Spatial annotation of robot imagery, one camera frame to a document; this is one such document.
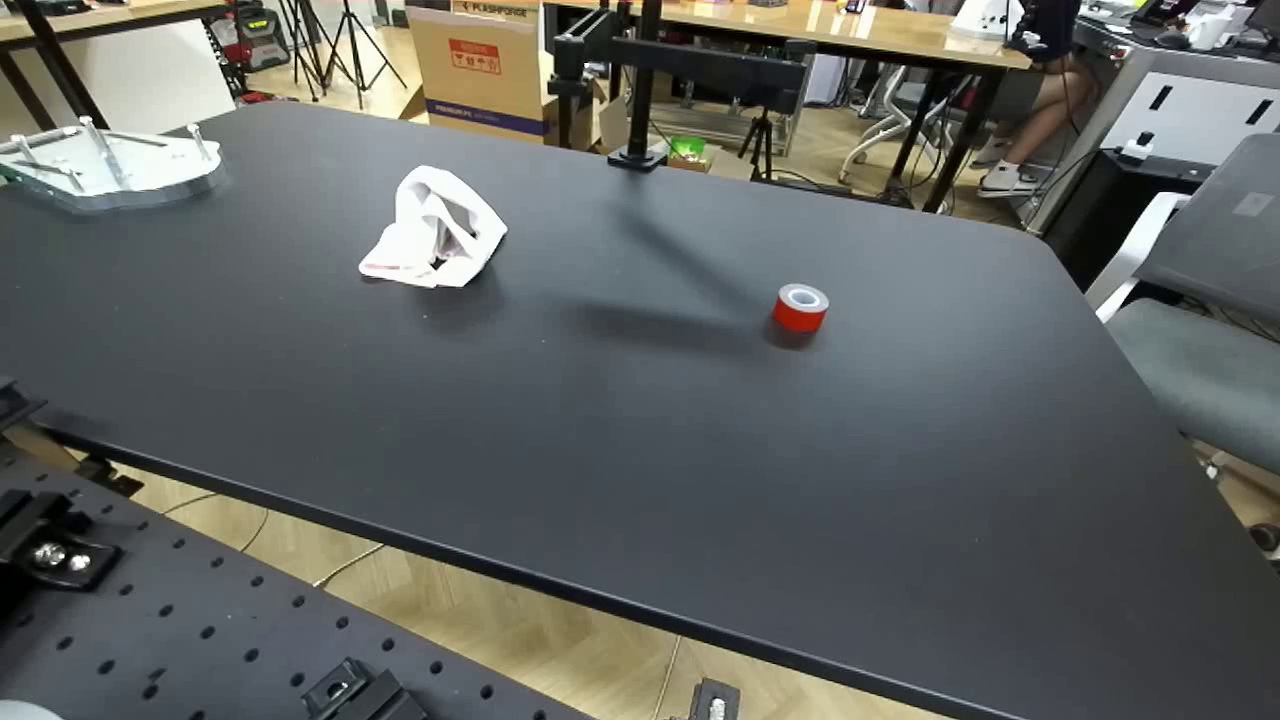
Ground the white cloth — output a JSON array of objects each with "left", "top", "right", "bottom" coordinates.
[{"left": 357, "top": 164, "right": 507, "bottom": 292}]

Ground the red tape roll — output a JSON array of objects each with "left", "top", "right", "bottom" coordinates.
[{"left": 768, "top": 283, "right": 829, "bottom": 335}]

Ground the cardboard box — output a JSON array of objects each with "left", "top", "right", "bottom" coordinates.
[{"left": 406, "top": 0, "right": 554, "bottom": 141}]

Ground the wooden workbench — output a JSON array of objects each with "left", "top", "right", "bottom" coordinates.
[{"left": 544, "top": 0, "right": 1034, "bottom": 213}]

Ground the black tripod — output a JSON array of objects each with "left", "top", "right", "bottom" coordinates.
[{"left": 319, "top": 0, "right": 406, "bottom": 100}]

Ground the seated person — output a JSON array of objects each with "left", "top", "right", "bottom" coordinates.
[{"left": 982, "top": 0, "right": 1087, "bottom": 199}]

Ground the grey office chair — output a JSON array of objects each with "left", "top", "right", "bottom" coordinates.
[{"left": 1086, "top": 127, "right": 1280, "bottom": 478}]

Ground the black perforated breadboard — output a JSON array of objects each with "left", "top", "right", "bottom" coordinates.
[{"left": 0, "top": 458, "right": 581, "bottom": 720}]

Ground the black camera stand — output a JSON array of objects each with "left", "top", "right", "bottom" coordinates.
[{"left": 554, "top": 0, "right": 814, "bottom": 179}]

